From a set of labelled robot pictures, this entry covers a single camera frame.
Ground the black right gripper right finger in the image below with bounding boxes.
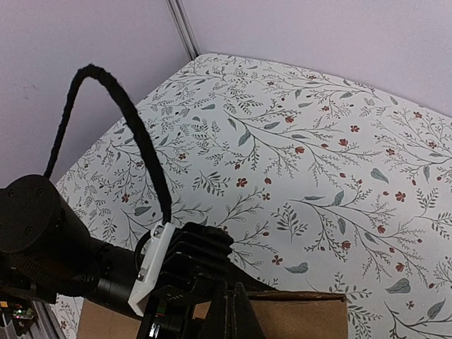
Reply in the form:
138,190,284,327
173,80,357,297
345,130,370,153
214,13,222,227
231,282,266,339

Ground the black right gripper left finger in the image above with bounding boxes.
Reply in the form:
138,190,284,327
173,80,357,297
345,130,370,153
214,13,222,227
204,282,234,339

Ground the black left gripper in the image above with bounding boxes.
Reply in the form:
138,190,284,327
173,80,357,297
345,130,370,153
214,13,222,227
136,268,226,338

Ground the brown cardboard box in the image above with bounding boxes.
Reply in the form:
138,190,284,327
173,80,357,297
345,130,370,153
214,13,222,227
77,291,348,339

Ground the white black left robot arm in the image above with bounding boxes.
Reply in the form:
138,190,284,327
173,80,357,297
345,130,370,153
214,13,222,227
1,174,232,338

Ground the floral patterned table mat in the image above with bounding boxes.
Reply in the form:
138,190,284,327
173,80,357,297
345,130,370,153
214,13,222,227
49,52,452,339

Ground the aluminium front rail base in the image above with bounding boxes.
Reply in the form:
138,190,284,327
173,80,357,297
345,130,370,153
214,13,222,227
1,298,61,338

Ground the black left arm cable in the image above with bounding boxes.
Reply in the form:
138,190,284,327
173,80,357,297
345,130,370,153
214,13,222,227
42,64,173,225

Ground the aluminium left frame post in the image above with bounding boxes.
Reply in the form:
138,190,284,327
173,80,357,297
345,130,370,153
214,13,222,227
166,0,201,61

